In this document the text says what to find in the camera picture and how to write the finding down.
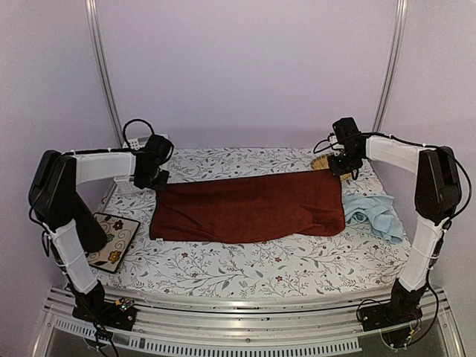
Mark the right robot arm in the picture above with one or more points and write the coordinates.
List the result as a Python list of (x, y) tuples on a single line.
[(436, 197)]

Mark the floral square ceramic plate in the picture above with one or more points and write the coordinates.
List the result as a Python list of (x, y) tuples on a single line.
[(120, 232)]

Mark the woven bamboo tray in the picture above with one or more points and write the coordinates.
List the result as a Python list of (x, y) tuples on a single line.
[(321, 163)]

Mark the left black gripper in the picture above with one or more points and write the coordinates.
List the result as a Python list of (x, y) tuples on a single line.
[(161, 184)]

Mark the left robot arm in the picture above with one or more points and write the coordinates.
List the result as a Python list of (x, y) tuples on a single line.
[(58, 208)]

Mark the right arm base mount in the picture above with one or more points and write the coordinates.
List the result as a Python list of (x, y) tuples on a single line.
[(373, 315)]

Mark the aluminium frame post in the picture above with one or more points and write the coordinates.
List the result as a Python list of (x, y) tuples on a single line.
[(393, 58), (92, 16)]

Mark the light blue towel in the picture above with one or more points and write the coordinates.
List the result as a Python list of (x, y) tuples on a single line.
[(378, 211)]

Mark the front aluminium rail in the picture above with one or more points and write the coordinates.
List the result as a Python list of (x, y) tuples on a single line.
[(173, 325)]

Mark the left aluminium frame post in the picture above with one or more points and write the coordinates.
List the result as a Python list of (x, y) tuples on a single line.
[(92, 16)]

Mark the dark red towel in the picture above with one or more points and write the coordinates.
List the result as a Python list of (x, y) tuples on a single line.
[(250, 209)]

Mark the floral patterned table mat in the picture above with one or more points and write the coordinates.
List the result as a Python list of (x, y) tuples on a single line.
[(296, 265)]

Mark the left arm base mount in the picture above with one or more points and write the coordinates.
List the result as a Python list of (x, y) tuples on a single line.
[(120, 314)]

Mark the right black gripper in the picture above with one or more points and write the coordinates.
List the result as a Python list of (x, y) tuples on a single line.
[(338, 170)]

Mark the right aluminium frame post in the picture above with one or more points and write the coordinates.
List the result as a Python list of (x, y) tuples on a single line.
[(393, 58)]

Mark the white perforated plastic basket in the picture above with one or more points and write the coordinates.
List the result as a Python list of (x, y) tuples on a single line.
[(125, 179)]

